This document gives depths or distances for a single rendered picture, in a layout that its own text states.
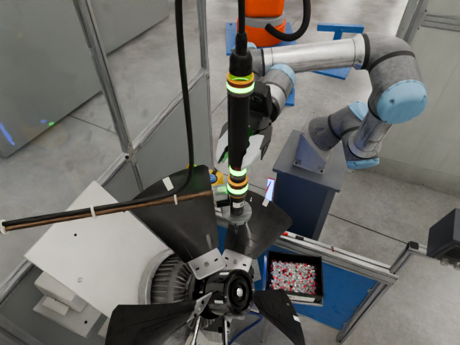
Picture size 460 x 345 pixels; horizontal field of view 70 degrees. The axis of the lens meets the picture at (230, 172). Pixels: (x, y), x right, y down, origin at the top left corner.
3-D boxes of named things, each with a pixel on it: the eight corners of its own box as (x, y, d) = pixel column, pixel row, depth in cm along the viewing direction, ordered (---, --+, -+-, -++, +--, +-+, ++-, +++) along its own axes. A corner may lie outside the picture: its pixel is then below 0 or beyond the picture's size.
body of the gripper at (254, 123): (262, 162, 70) (278, 129, 78) (265, 131, 64) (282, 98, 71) (228, 153, 72) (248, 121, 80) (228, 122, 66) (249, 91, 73)
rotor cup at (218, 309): (182, 313, 86) (215, 316, 78) (195, 259, 93) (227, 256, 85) (220, 323, 95) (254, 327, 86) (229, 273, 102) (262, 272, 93)
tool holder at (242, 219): (217, 229, 75) (215, 203, 68) (211, 205, 80) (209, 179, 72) (254, 222, 76) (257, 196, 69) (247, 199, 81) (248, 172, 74)
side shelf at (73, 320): (35, 312, 120) (31, 309, 118) (98, 235, 143) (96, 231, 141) (88, 339, 114) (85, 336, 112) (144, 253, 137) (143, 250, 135)
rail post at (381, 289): (335, 341, 191) (380, 282, 133) (337, 334, 193) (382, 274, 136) (342, 343, 189) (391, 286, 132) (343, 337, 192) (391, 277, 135)
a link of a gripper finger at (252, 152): (255, 188, 63) (262, 155, 69) (257, 167, 59) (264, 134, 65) (239, 185, 63) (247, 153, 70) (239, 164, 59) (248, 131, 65)
